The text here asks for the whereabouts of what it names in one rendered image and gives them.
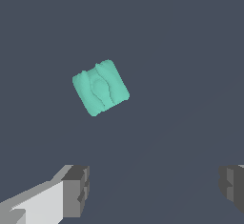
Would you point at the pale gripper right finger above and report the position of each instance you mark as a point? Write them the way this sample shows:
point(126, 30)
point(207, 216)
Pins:
point(234, 183)

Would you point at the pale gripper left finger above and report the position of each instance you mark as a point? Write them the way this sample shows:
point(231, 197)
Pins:
point(50, 199)

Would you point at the teal square ridged block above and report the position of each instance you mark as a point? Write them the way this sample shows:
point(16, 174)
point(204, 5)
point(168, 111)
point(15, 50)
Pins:
point(101, 88)

